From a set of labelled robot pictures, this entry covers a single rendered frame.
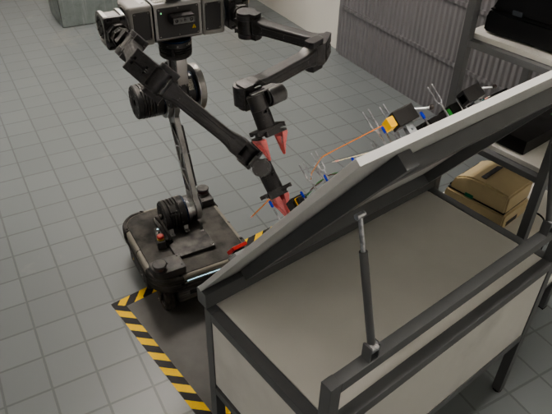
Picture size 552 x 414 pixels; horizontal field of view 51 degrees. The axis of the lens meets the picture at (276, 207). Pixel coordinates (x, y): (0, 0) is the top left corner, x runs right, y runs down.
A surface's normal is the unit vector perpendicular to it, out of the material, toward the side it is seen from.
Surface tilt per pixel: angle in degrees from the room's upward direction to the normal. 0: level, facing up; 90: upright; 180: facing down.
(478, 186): 90
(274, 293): 0
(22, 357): 0
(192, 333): 0
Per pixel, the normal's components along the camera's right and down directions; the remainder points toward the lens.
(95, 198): 0.02, -0.80
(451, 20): -0.87, 0.28
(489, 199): -0.74, 0.39
